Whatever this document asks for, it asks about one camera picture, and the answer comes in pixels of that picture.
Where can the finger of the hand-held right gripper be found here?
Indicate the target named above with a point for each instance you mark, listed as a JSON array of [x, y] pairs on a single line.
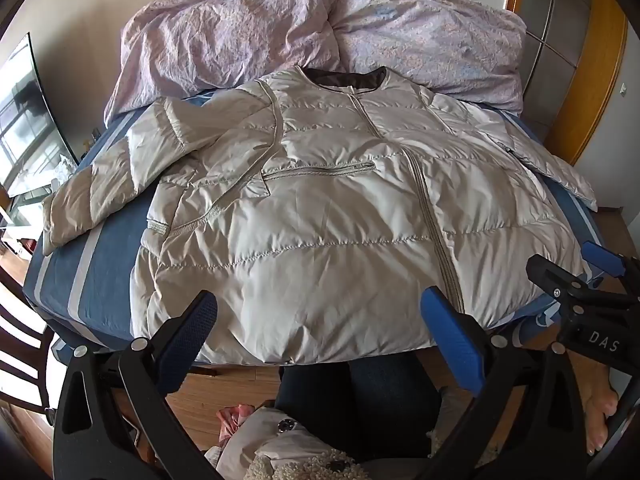
[[600, 257], [555, 277]]

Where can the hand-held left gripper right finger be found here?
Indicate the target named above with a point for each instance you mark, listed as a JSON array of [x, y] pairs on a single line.
[[452, 335]]

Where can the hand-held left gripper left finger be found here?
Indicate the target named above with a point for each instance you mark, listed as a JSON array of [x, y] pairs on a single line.
[[192, 332]]

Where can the beige puffer jacket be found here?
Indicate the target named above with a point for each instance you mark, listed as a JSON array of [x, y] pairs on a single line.
[[325, 210]]

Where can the person's right hand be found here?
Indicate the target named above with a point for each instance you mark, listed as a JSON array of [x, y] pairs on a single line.
[[597, 410]]

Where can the pink cloth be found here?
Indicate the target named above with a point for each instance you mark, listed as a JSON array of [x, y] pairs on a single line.
[[235, 420]]

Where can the person's leg in dark jeans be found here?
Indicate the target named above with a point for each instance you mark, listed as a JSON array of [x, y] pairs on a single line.
[[360, 400]]

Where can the bed with blue striped sheet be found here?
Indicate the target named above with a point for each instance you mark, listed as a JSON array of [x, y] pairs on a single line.
[[100, 260]]

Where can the white coat with button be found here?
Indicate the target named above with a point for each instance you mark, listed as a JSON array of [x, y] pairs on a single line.
[[280, 435]]

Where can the dark wooden chair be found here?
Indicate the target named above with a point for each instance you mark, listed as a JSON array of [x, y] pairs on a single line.
[[20, 340]]

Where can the cream fleece garment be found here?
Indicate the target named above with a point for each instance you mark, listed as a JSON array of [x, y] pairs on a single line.
[[310, 467]]

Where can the white television stand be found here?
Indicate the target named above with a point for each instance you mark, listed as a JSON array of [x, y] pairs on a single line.
[[20, 220]]

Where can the flat screen television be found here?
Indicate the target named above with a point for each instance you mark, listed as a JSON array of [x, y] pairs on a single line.
[[25, 125]]

